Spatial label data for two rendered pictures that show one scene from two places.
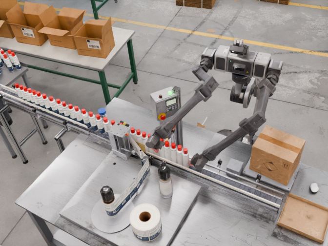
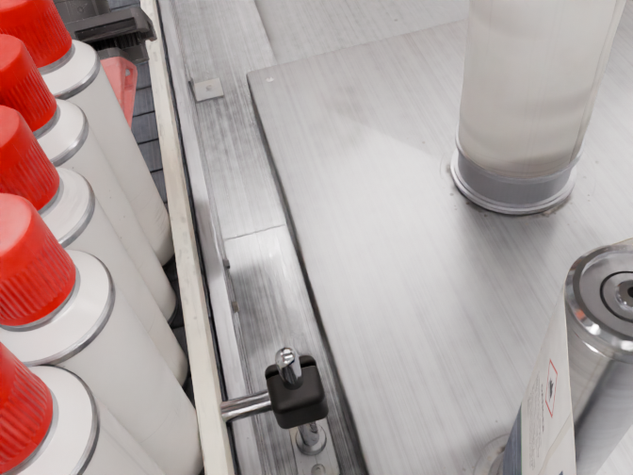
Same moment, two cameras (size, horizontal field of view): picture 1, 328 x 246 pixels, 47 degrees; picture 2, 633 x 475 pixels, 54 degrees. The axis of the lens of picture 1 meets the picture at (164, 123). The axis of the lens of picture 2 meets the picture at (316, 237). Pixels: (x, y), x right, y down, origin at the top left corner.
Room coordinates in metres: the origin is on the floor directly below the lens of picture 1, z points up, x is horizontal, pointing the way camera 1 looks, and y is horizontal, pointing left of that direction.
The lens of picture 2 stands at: (1.86, 0.17, 1.23)
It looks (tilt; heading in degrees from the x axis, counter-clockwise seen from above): 51 degrees down; 229
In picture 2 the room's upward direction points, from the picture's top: 10 degrees counter-clockwise
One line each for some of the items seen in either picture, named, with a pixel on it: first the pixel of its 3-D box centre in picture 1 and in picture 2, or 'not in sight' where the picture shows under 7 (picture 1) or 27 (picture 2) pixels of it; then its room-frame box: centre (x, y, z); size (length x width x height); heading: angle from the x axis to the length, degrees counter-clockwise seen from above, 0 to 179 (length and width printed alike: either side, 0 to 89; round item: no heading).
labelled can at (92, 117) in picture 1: (92, 121); not in sight; (2.26, 0.59, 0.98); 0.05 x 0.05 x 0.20
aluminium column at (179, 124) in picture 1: (178, 122); not in sight; (1.96, -0.11, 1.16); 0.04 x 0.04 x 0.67; 56
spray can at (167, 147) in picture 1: (167, 151); (101, 372); (1.85, -0.01, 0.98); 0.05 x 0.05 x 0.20
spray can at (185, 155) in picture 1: (185, 158); (91, 148); (1.76, -0.14, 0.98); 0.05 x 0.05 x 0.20
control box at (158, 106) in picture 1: (164, 104); not in sight; (1.95, -0.02, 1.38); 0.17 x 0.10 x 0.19; 111
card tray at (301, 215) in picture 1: (304, 216); not in sight; (1.26, -0.89, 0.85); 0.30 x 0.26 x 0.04; 56
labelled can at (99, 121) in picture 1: (100, 124); not in sight; (2.22, 0.53, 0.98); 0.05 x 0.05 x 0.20
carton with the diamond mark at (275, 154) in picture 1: (276, 154); not in sight; (1.71, -0.80, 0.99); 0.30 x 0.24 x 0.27; 51
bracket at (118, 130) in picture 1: (118, 130); not in sight; (1.97, 0.34, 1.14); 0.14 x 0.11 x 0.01; 56
